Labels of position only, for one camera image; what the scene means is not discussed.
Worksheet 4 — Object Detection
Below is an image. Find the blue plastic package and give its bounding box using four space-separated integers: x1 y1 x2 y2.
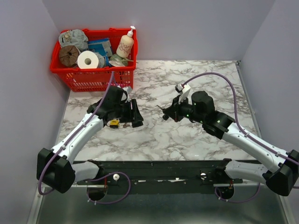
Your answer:
87 38 113 57

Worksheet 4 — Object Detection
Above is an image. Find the brown paper roll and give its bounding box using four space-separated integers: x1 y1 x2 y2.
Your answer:
59 45 81 68

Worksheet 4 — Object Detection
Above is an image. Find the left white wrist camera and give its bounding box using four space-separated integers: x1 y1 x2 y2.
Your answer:
121 86 132 102

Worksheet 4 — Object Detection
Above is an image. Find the white toilet paper roll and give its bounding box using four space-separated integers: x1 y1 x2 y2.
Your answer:
77 50 99 69

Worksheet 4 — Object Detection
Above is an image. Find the cream pump lotion bottle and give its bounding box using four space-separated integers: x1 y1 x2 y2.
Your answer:
116 26 135 58

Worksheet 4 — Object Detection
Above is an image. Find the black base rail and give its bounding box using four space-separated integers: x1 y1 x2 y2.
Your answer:
77 159 245 195

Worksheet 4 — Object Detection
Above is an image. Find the grey crumpled printed bag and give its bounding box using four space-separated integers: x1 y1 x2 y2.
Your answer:
58 29 88 51

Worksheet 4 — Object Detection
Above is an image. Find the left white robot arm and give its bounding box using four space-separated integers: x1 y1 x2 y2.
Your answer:
36 86 143 193

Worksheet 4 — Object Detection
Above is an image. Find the green white packet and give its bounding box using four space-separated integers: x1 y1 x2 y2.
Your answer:
108 54 133 67

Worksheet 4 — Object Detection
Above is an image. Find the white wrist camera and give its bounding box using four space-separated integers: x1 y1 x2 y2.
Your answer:
175 81 191 104
121 86 132 102

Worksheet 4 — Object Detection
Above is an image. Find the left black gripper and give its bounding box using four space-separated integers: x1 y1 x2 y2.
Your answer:
114 98 144 123

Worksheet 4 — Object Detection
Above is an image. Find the red plastic basket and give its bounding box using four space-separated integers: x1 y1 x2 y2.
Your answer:
50 28 138 92

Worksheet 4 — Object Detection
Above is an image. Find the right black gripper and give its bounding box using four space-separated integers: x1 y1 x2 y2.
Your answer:
163 94 205 124

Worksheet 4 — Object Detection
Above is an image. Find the yellow padlock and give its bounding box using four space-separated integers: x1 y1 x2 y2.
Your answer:
107 119 120 129

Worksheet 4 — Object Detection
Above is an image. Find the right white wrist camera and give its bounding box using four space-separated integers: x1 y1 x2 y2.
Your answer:
175 81 191 104

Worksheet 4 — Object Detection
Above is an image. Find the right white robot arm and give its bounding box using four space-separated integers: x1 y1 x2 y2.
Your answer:
162 91 299 196

